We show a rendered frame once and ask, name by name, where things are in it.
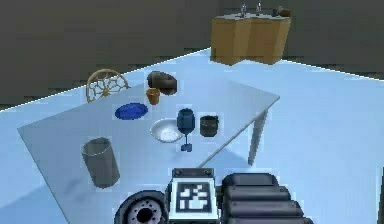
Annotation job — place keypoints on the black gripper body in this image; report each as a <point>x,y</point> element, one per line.
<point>144,210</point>

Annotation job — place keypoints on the grey cylindrical cup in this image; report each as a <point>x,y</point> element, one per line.
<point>100,163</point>

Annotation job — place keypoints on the grey table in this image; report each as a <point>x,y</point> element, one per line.
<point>140,133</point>

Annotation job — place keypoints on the white bowl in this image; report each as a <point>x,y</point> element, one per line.
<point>166,131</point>

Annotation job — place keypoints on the blue wine glass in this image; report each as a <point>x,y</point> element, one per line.
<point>185,122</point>

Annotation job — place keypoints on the blue plate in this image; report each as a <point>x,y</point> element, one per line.
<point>131,111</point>

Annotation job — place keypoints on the black cup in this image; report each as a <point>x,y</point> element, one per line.
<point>209,126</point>

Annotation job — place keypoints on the orange cup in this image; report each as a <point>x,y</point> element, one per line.
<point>153,96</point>

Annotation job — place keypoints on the wooden round-backed chair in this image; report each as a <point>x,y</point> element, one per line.
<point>106,85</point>

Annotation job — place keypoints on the silver tap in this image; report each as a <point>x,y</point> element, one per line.
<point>243,8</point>
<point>258,8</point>

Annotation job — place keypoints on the dark brown pot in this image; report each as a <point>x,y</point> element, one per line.
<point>282,12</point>

